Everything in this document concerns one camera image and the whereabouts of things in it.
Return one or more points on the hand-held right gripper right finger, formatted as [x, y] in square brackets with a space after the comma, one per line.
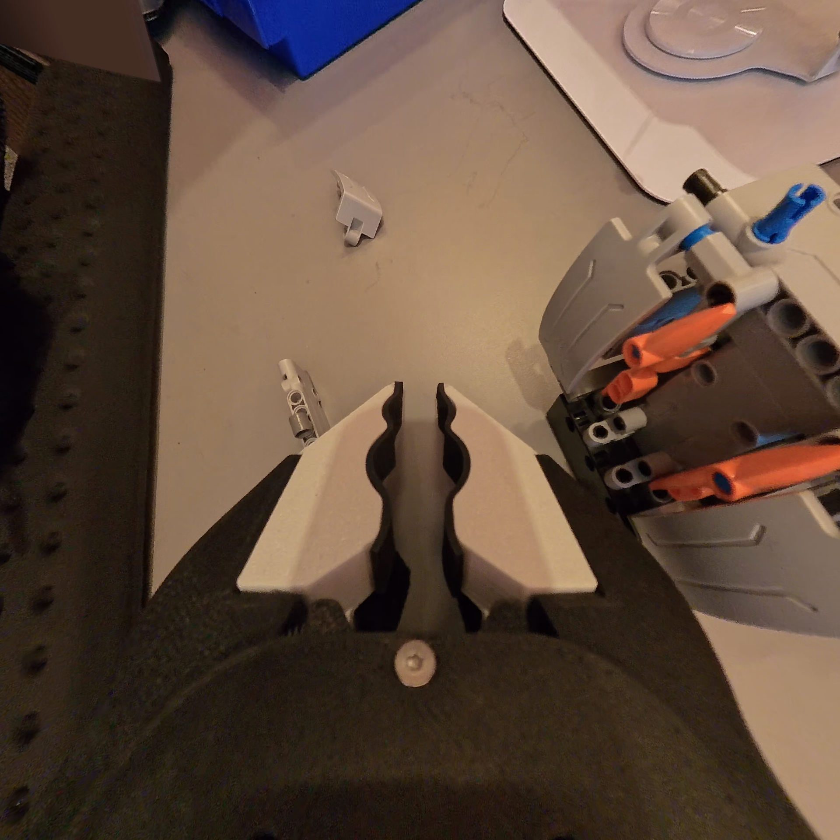
[525, 525]

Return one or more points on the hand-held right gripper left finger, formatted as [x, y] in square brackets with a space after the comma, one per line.
[308, 525]

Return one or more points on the small grey curved brick piece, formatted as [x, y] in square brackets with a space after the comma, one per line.
[358, 207]

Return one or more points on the blue plastic bin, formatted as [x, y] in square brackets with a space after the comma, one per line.
[328, 29]

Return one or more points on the light grey holed brick beam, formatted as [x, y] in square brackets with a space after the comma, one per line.
[302, 397]

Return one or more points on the grey orange toy brick model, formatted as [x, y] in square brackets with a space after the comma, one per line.
[735, 407]

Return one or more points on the black studded foam pad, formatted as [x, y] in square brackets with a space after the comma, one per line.
[79, 295]

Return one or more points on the white stand with base plate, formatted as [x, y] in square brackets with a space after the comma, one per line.
[676, 138]

